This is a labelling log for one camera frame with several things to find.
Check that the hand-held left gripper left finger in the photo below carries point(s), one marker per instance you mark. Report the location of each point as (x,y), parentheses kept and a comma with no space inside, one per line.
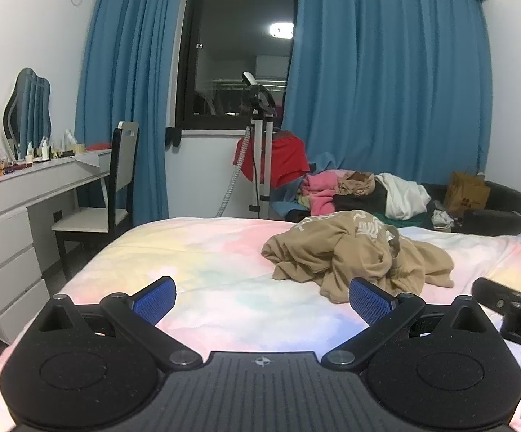
(154,299)

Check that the black and white chair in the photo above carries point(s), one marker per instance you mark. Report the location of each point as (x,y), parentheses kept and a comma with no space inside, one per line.
(123,162)

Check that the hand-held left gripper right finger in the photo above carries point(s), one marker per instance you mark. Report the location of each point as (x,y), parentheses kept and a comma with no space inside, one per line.
(368,300)

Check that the brown paper bag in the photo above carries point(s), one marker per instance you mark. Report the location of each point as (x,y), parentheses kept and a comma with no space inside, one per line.
(465,193)

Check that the green cloth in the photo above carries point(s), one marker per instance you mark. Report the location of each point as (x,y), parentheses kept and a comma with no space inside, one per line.
(404,221)

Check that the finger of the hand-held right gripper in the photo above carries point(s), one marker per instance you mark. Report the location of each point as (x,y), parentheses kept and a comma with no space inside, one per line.
(497,294)

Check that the wavy-framed mirror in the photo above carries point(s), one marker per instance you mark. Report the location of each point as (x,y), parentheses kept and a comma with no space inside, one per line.
(26,108)

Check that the pastel tie-dye blanket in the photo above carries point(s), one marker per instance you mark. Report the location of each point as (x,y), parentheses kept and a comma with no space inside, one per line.
(224,270)

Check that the white cloth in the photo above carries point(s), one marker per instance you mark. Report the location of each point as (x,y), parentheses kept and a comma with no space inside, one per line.
(404,195)

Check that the tan printed garment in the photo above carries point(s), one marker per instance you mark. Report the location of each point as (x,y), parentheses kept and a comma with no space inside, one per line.
(355,252)

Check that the blue curtain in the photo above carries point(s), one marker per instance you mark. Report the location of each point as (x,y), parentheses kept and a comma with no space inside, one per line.
(377,76)
(121,76)

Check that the dark sofa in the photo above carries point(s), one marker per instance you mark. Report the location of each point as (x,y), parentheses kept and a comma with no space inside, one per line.
(508,202)

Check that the garment steamer stand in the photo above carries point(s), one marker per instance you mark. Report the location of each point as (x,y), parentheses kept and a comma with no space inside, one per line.
(257,144)

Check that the dark window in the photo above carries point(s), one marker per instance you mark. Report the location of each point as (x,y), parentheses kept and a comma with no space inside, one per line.
(224,54)

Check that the red cloth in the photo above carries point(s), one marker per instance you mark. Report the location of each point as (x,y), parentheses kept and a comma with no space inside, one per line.
(287,157)

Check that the row of cosmetic bottles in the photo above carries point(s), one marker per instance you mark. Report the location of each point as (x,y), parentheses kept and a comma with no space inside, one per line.
(44,150)

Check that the white dressing table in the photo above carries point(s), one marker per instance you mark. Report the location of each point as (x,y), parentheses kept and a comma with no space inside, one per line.
(3,198)

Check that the brown cloth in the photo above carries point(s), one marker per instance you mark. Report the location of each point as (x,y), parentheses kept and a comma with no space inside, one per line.
(355,184)

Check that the black cloth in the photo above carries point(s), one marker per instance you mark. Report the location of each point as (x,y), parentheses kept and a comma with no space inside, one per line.
(368,201)

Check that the pink cloth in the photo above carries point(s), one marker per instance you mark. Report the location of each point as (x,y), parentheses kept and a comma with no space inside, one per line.
(321,198)

